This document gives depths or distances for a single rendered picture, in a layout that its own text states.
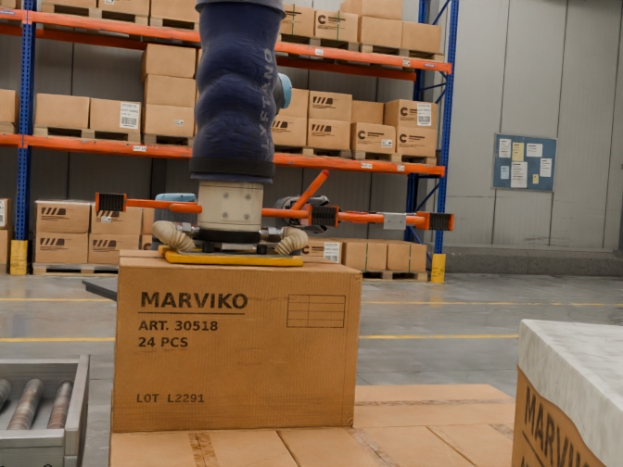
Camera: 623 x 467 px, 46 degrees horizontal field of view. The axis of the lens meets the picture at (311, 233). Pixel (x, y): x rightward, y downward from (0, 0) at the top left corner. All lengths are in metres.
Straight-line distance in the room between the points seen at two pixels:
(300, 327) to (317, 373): 0.13
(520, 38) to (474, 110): 1.44
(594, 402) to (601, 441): 0.03
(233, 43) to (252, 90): 0.12
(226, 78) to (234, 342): 0.66
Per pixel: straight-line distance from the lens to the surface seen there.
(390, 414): 2.08
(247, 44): 1.90
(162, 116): 9.20
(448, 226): 2.15
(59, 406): 2.05
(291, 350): 1.85
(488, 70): 12.33
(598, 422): 0.52
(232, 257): 1.83
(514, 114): 12.53
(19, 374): 2.33
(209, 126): 1.90
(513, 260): 12.40
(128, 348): 1.80
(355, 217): 2.03
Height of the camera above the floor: 1.14
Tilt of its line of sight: 3 degrees down
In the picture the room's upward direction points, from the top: 3 degrees clockwise
